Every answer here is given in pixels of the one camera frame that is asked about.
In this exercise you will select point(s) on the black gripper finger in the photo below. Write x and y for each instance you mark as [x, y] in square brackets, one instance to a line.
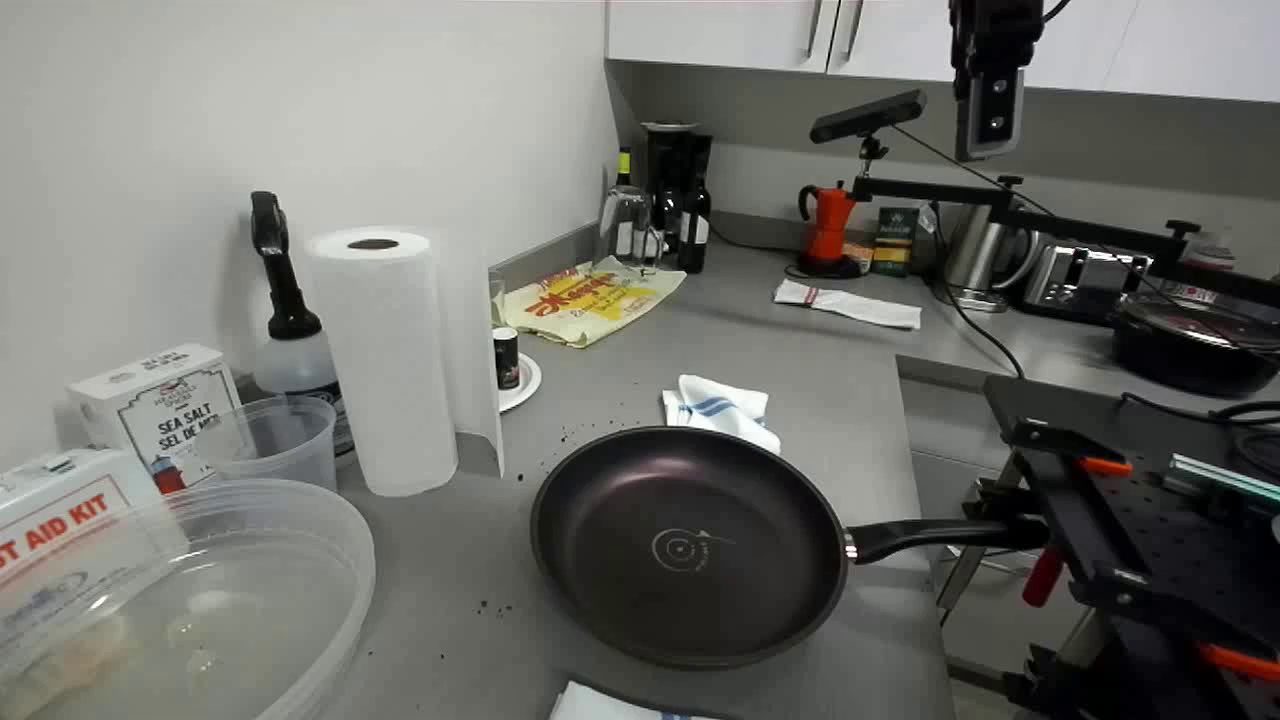
[1018, 112]
[969, 112]

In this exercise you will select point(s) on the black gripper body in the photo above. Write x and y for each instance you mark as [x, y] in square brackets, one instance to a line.
[993, 35]

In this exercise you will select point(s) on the white dish cloth blue stripe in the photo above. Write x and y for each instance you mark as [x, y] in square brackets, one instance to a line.
[722, 401]

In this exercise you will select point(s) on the dark nonstick frying pan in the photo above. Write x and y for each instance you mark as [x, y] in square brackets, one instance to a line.
[683, 535]

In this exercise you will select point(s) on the silver electric kettle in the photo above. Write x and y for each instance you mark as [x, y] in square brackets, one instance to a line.
[983, 254]

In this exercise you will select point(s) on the yellow green small box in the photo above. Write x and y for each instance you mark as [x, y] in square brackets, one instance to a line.
[896, 243]

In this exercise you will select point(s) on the silver toaster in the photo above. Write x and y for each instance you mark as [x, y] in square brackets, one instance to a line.
[1085, 277]

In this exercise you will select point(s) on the white folded towel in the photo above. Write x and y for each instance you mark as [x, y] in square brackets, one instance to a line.
[854, 307]

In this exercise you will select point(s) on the black cooking pot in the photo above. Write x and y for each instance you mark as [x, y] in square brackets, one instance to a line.
[1194, 346]

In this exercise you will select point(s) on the black coffee maker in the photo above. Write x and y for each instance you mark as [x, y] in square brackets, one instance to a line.
[675, 184]

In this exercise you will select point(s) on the clear glass jar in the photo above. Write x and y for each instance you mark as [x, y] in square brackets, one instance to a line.
[647, 236]

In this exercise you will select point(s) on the clear bottle yellow cap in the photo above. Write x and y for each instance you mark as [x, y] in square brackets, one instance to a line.
[622, 202]

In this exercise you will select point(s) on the green glowing light strip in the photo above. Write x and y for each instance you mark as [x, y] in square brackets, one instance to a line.
[1223, 476]

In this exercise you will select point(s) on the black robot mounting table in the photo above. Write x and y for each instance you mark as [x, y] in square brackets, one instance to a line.
[1174, 563]

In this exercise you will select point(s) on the round white plate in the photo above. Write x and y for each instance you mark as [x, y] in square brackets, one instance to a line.
[526, 389]

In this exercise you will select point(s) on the white paper towel roll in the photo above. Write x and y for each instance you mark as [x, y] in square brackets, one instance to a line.
[387, 360]

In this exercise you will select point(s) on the white paper sheet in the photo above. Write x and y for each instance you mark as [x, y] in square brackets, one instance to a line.
[602, 703]

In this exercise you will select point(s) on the spray bottle black trigger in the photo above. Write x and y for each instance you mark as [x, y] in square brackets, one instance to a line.
[283, 301]

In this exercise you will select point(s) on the small clear plastic container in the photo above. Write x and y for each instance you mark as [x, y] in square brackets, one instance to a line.
[285, 442]

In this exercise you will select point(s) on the large clear plastic bowl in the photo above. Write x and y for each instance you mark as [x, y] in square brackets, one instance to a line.
[266, 602]

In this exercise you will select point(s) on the white sea salt box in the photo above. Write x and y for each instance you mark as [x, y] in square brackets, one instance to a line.
[167, 412]

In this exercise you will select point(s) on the white first aid kit box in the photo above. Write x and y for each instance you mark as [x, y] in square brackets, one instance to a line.
[66, 525]

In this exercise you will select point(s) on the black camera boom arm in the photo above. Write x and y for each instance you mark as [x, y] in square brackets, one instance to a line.
[933, 190]

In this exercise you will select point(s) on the white wall cabinet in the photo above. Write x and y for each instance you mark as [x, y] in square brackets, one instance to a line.
[722, 27]

